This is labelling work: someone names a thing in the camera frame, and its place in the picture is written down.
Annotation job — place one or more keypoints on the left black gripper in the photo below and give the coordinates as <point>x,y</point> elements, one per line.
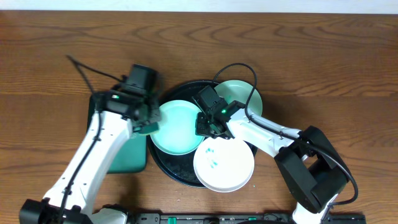
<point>150,115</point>

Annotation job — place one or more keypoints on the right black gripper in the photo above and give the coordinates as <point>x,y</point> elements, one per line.
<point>203,123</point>

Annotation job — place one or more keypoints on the green yellow sponge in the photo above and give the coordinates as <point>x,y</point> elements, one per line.
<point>149,129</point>

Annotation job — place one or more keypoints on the light green plate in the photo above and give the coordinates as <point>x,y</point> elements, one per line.
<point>239,90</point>
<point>177,132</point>

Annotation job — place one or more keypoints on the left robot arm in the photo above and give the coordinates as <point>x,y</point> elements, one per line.
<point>119,115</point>

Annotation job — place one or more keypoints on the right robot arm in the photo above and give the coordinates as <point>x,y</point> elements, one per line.
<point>312,169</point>

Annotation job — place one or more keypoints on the dark green rectangular water tray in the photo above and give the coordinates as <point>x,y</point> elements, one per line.
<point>130,158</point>

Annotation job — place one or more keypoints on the round black serving tray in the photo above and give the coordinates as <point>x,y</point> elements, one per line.
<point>179,168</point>

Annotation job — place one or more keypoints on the white plate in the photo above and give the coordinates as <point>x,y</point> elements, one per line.
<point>223,165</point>

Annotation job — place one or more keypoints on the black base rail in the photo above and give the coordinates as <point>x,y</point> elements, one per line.
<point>278,218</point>

